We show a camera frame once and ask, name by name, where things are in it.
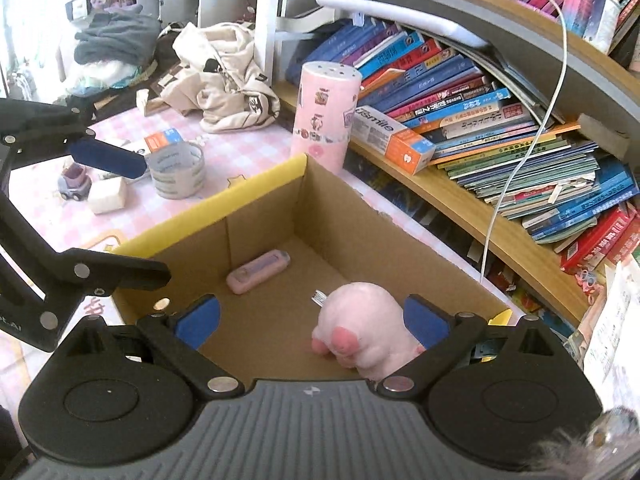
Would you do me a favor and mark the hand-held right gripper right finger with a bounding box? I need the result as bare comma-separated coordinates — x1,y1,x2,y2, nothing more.
375,295,556,401

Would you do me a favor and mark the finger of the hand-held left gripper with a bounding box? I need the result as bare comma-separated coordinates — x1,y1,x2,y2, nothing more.
0,100,149,186
0,192,171,307

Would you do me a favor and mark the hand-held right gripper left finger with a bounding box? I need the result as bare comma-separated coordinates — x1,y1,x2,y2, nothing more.
75,296,246,401

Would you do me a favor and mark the white block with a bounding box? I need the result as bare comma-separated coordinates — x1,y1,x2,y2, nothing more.
87,176,128,215

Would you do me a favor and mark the purple toy car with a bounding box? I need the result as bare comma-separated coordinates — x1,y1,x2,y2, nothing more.
57,162,92,203

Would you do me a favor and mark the pink plush toy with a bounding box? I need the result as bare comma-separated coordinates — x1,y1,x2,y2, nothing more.
310,282,426,381

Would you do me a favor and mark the clear packing tape roll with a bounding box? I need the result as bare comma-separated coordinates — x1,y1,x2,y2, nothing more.
146,142,207,200

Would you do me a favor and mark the yellow cardboard box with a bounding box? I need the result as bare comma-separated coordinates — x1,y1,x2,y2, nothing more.
107,154,516,386

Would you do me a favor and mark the small pink case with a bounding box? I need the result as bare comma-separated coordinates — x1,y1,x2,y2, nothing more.
226,250,292,293

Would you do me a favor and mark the pale cloth pile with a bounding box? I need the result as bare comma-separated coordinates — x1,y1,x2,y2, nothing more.
65,57,151,96

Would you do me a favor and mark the wooden chessboard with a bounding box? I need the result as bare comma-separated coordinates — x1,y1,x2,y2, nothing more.
145,60,201,116

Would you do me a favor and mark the grey clothes pile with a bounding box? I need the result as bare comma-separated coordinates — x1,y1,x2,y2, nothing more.
74,10,161,66

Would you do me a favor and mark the wooden desk shelf unit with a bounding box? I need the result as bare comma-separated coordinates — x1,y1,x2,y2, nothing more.
135,0,640,311

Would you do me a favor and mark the black bag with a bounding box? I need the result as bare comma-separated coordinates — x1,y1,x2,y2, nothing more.
150,22,188,68

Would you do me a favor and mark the cream hoodie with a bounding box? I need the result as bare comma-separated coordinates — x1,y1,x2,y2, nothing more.
159,22,282,134

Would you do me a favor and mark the stack of loose papers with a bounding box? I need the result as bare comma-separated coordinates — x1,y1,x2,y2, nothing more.
580,255,640,411

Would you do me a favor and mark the pink sticker-covered cylinder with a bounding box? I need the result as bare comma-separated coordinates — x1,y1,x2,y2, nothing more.
291,61,363,173

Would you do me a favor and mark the row of leaning colourful books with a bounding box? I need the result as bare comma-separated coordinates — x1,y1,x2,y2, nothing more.
287,17,640,273

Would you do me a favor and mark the white desk lamp bar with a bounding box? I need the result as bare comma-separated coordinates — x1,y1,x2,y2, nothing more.
315,0,488,51

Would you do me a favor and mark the white hanging cable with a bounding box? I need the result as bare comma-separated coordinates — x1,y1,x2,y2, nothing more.
480,0,568,283

